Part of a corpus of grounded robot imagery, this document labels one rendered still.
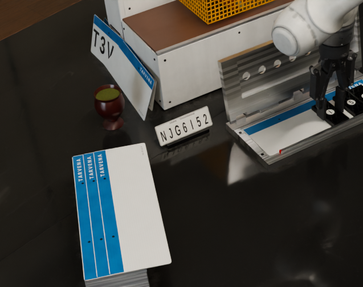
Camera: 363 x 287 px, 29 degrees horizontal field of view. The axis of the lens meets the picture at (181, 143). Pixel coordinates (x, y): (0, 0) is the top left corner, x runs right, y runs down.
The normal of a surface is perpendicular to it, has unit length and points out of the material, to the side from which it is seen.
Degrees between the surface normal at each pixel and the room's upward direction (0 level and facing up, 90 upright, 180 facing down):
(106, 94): 0
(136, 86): 69
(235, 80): 78
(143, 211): 0
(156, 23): 0
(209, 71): 90
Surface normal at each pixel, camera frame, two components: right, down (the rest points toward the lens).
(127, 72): -0.88, 0.04
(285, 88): 0.45, 0.37
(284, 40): -0.69, 0.59
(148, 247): -0.09, -0.76
